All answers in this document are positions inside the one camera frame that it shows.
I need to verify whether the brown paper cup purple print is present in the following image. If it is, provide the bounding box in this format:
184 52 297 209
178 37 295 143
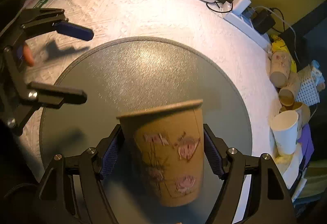
117 100 205 207

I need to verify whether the white paper cup green print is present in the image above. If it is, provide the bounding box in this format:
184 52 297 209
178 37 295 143
270 111 299 155

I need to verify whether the brown paper cup right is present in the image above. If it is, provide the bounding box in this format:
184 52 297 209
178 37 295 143
279 102 310 129

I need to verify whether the brown paper cup middle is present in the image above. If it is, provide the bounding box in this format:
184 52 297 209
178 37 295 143
278 72 301 107

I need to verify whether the brown paper cup left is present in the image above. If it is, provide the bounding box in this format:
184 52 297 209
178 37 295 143
269 51 291 88

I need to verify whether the grey round placemat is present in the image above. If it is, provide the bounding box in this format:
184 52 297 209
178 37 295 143
39 37 252 223

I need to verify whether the purple cloth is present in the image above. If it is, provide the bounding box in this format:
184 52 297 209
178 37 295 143
298 124 314 167

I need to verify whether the white perforated plastic basket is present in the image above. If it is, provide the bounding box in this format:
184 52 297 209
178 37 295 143
295 65 320 107

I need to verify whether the yellow plastic bag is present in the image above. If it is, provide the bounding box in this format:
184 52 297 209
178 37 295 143
270 34 298 74

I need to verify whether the white power strip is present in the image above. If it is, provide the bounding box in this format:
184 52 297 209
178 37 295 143
222 12 271 52

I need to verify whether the black power adapter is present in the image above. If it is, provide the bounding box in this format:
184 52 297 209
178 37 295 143
252 9 275 35

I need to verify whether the white phone charger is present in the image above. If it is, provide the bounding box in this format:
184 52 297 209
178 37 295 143
232 0 251 16

